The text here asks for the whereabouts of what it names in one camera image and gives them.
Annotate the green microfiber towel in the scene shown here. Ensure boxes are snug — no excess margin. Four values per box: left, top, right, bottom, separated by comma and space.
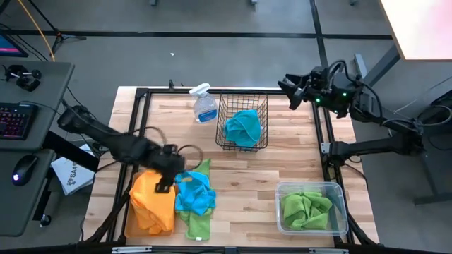
176, 158, 215, 242
280, 190, 334, 231

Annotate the yellow cable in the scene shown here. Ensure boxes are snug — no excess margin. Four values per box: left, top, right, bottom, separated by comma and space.
16, 0, 57, 63

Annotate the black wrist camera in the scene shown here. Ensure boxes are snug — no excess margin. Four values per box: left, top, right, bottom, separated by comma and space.
309, 66, 332, 85
160, 143, 178, 157

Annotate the backlit black keyboard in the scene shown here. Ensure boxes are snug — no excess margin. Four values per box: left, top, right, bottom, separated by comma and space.
0, 102, 40, 141

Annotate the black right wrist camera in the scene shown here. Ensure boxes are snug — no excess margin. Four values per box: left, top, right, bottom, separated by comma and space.
309, 66, 332, 85

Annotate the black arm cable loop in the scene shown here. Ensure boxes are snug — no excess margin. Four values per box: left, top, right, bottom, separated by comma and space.
141, 126, 205, 171

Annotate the clear plastic bin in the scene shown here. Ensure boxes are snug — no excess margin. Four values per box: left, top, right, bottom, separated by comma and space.
274, 181, 350, 237

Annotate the glass cleaner spray bottle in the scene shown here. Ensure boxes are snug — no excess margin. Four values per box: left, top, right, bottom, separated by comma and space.
188, 83, 220, 125

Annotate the lit computer screen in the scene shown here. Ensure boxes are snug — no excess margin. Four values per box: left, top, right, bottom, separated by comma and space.
0, 32, 30, 59

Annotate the blue microfiber towel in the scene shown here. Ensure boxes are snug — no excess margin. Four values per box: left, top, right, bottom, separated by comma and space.
223, 109, 263, 149
174, 170, 218, 217

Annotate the black clamp mount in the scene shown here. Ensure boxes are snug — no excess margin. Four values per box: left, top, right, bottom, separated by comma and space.
2, 63, 43, 93

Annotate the black tripod stand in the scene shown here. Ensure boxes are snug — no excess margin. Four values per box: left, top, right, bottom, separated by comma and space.
26, 0, 88, 54

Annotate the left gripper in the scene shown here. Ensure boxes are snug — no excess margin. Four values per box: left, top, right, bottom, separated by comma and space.
145, 144, 187, 194

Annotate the black wire basket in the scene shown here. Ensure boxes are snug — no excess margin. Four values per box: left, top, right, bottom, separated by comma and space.
215, 92, 270, 153

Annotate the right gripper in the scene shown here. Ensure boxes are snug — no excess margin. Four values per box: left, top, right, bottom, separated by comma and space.
277, 68, 340, 111

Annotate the orange microfiber towel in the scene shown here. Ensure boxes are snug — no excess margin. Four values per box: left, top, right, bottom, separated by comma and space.
129, 169, 177, 236

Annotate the black computer mouse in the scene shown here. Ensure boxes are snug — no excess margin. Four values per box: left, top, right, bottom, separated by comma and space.
11, 155, 40, 187

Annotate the black metal table frame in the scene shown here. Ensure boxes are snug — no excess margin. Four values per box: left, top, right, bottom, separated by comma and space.
83, 87, 379, 248

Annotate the grey desk top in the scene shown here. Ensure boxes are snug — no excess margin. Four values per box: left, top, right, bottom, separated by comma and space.
0, 61, 76, 153
0, 147, 58, 238

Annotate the white table top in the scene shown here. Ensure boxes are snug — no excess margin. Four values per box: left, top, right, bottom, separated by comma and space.
379, 0, 452, 62

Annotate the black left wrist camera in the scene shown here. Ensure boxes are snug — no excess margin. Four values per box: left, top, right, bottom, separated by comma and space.
160, 143, 178, 157

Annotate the white printed booklet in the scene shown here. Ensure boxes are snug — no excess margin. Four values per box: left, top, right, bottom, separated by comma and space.
50, 143, 96, 196

